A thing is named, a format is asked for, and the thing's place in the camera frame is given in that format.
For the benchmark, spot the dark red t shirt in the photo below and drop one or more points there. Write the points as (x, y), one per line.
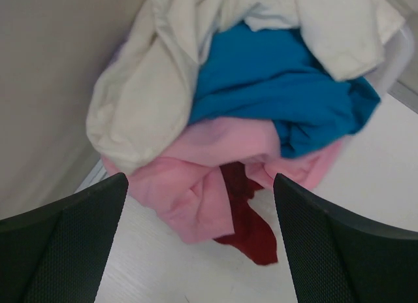
(252, 234)

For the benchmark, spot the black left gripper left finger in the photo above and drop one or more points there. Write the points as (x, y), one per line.
(58, 252)

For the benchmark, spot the white plastic laundry basket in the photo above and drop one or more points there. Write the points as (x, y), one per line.
(399, 51)

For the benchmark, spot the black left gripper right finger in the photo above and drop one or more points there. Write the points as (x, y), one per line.
(336, 255)

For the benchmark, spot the white t shirt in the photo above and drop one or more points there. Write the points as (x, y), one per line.
(142, 101)

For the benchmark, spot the pink t shirt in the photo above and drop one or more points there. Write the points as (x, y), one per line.
(185, 186)

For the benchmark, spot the blue t shirt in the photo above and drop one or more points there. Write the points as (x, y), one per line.
(271, 75)

